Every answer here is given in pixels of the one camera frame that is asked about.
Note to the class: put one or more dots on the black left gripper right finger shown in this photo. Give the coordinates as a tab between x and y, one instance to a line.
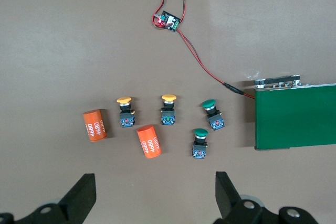
228	203

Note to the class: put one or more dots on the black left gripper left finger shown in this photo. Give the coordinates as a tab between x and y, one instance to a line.
78	200

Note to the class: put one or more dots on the green mushroom push button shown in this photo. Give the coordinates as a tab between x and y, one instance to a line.
200	132
209	104

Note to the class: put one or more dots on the orange 4680 battery cylinder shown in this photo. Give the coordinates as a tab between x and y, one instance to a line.
94	125
148	141

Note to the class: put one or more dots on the yellow mushroom push button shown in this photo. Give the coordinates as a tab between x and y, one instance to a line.
124	100
168	98

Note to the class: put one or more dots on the green conveyor belt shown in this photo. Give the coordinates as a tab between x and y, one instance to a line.
294	116

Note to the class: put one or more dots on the small black circuit board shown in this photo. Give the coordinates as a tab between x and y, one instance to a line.
169	21

